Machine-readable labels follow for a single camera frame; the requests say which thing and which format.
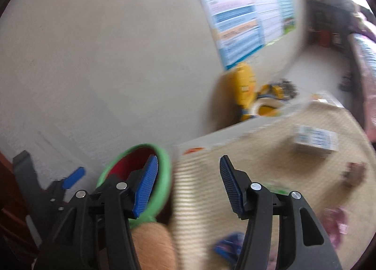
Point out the small white carton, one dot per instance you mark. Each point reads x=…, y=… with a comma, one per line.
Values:
x=326, y=98

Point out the pink plastic wrapper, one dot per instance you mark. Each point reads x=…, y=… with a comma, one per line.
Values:
x=336, y=223

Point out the plaid blanket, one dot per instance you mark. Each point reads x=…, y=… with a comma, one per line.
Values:
x=365, y=45

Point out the red container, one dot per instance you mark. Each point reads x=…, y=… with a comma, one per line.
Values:
x=324, y=37

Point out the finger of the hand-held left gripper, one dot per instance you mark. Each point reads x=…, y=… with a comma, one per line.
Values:
x=73, y=177

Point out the pink bed sheet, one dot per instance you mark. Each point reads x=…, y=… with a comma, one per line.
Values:
x=368, y=91

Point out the green wrapper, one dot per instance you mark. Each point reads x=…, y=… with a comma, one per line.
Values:
x=279, y=190

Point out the white and yellow round toy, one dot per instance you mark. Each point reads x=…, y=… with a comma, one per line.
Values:
x=265, y=108

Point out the brown crumpled paper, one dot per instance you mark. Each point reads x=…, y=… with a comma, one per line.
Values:
x=354, y=173

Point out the wall poster with cartoon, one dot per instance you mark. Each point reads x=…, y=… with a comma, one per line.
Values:
x=279, y=8

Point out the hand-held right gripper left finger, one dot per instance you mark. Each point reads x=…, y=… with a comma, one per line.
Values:
x=145, y=187

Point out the dark shelf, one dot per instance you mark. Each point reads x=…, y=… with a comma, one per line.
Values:
x=326, y=14

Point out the white and blue box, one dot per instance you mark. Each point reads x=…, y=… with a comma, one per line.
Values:
x=314, y=138

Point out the green bin with red inside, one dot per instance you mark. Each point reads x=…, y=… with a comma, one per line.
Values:
x=165, y=182

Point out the beige striped table cloth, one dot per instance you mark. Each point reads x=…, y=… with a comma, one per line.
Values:
x=199, y=199

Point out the pink pillow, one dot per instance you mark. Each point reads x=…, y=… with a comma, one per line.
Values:
x=365, y=23

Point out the blue wrapper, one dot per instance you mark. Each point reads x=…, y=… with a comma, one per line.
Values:
x=229, y=246

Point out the blue bordered wall poster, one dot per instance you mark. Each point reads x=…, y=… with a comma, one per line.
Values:
x=232, y=17

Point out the tan plush toy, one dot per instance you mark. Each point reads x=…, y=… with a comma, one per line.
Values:
x=152, y=246

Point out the yellow duck toy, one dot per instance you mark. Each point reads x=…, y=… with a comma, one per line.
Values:
x=245, y=82

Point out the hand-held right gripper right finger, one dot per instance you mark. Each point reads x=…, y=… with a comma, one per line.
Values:
x=232, y=187

